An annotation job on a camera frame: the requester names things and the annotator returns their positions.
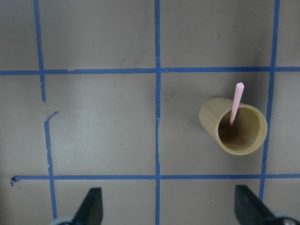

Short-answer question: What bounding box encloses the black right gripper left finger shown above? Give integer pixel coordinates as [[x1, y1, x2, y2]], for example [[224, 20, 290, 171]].
[[71, 187, 103, 225]]

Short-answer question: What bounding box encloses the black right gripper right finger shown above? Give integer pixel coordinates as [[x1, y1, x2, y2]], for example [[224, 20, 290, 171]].
[[235, 185, 276, 225]]

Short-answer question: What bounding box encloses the pink chopstick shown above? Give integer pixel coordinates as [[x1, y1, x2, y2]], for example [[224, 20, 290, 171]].
[[230, 82, 244, 127]]

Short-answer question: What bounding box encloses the bamboo cylinder holder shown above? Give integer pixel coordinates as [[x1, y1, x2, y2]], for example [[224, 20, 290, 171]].
[[199, 97, 268, 156]]

